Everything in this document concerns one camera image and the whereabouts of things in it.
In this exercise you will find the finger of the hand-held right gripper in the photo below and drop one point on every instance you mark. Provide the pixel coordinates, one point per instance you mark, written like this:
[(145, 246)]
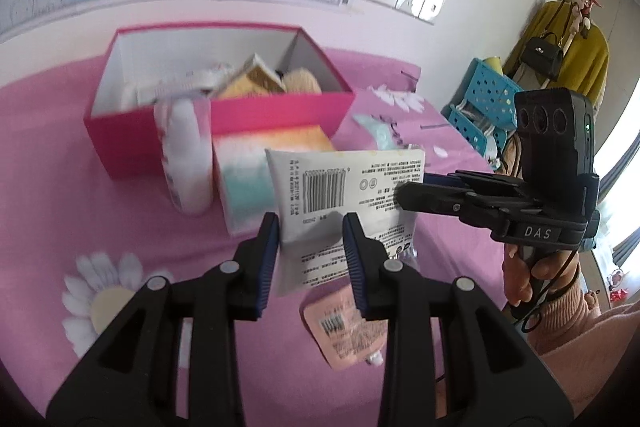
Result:
[(435, 199), (450, 179)]

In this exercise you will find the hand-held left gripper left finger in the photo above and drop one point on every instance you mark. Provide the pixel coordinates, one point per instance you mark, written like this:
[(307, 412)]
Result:
[(270, 247)]

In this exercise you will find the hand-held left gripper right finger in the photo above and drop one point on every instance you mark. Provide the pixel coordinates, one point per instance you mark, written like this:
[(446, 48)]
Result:
[(354, 257)]

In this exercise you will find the white printed packet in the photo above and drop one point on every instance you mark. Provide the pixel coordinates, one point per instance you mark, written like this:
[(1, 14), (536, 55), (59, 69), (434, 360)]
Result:
[(320, 177)]

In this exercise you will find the pink cardboard box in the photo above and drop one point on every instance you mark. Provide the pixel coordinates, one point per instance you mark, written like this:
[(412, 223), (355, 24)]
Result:
[(280, 112)]

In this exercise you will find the beige plush toy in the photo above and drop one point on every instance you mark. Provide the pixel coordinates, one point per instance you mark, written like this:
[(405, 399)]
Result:
[(302, 82)]

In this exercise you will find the person's right hand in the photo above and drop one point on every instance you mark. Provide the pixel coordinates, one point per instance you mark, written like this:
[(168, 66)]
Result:
[(515, 277)]

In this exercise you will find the window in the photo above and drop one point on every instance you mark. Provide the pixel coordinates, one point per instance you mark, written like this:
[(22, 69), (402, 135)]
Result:
[(620, 157)]

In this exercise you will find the pink packet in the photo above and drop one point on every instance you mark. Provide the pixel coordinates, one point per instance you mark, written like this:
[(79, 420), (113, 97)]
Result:
[(335, 327)]

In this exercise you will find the pastel tissue pack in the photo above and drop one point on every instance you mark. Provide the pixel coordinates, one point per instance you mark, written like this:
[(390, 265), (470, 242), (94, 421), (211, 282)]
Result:
[(240, 177)]

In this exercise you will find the blue plastic basket rack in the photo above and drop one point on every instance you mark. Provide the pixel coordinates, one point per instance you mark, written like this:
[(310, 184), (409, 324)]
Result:
[(492, 92)]

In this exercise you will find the light green packet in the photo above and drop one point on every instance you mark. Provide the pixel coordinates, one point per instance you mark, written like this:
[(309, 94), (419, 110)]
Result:
[(377, 129)]

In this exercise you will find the black handbag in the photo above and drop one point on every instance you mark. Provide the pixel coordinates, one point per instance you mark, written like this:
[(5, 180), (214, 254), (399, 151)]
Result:
[(542, 57)]

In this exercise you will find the yellow hanging garment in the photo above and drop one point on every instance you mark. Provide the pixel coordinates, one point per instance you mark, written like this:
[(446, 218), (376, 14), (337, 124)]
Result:
[(585, 57)]

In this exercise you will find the black hairpin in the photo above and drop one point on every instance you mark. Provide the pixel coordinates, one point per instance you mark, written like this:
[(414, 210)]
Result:
[(409, 74)]

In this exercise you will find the white pump bottle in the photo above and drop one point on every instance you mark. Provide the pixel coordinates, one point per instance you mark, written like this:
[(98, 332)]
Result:
[(187, 157)]

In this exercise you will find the hanging plush doll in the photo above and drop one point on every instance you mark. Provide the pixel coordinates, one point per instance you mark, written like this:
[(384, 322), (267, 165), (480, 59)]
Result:
[(582, 14)]

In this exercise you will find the small red decoration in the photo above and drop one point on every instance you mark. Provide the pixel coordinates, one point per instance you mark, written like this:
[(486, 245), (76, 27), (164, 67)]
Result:
[(619, 287)]

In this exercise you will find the yellow packet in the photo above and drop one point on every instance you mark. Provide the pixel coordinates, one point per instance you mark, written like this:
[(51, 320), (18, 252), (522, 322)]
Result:
[(240, 87)]

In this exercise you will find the pink flowered bed sheet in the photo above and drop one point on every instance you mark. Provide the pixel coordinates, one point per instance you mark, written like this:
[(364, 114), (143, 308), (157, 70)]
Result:
[(50, 132)]

